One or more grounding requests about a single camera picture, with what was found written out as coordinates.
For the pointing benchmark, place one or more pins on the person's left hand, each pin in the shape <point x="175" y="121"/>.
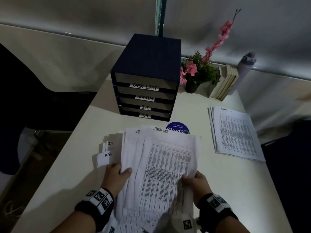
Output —
<point x="113" y="179"/>

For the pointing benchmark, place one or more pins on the person's right hand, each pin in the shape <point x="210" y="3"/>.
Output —
<point x="198" y="188"/>

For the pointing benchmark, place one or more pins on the unsorted paper stack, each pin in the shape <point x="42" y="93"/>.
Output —
<point x="136" y="155"/>

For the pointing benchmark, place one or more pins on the printed document sheet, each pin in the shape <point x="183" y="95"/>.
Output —
<point x="167" y="167"/>

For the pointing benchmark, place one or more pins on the Admin paper pile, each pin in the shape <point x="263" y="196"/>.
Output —
<point x="235" y="135"/>

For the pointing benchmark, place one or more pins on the navy blue drawer organizer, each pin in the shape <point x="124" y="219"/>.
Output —
<point x="148" y="55"/>

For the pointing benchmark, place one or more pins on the person's left forearm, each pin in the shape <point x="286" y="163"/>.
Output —
<point x="75" y="225"/>

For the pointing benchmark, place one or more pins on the person's right forearm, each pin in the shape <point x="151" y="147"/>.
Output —
<point x="233" y="229"/>

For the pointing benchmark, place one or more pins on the black right wristband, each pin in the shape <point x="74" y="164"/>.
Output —
<point x="216" y="208"/>

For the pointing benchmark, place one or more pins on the black wristband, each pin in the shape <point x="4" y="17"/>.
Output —
<point x="94" y="206"/>
<point x="216" y="208"/>

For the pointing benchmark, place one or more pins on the black left wristband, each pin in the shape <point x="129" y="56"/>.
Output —
<point x="94" y="206"/>

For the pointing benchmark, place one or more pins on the round blue sticker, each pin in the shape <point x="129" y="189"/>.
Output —
<point x="177" y="127"/>

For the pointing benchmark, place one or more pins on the black plant pot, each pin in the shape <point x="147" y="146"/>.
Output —
<point x="191" y="87"/>

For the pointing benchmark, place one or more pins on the black chair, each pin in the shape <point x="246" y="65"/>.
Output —
<point x="36" y="106"/>

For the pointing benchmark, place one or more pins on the green artificial plant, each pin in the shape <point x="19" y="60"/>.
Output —
<point x="206" y="72"/>

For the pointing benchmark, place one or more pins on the grey water bottle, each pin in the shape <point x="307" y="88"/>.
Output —
<point x="243" y="70"/>

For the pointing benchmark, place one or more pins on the tall pink blossom branch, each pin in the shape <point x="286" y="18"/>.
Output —
<point x="226" y="27"/>

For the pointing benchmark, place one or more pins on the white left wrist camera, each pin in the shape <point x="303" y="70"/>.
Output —
<point x="111" y="230"/>

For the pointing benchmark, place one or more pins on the grey metal frame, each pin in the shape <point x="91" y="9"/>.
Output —
<point x="26" y="148"/>

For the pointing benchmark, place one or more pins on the teal partition post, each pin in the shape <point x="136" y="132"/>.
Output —
<point x="161" y="14"/>

